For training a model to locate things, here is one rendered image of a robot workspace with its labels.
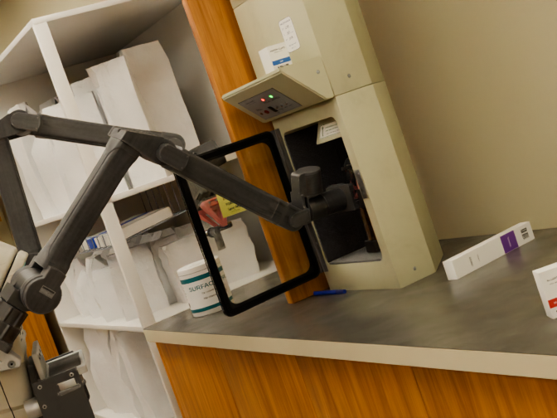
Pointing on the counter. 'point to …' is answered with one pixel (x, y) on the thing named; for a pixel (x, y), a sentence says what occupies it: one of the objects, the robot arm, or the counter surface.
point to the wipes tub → (199, 289)
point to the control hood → (288, 86)
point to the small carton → (274, 57)
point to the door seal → (207, 241)
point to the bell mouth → (327, 130)
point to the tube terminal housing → (355, 133)
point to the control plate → (269, 104)
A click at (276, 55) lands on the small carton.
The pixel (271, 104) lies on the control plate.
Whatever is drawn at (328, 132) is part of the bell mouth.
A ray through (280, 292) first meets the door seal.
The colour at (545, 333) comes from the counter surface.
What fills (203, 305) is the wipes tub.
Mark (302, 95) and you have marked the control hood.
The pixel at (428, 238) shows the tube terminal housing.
